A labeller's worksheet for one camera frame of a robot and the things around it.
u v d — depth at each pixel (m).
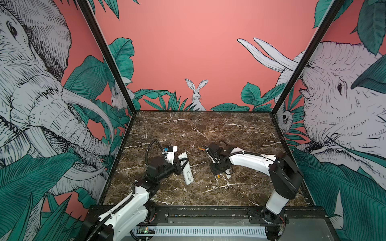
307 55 0.86
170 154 0.71
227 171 0.91
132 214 0.57
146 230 0.70
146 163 0.60
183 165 0.76
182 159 0.76
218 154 0.65
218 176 0.85
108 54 0.87
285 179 0.46
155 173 0.62
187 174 0.79
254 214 0.73
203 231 0.70
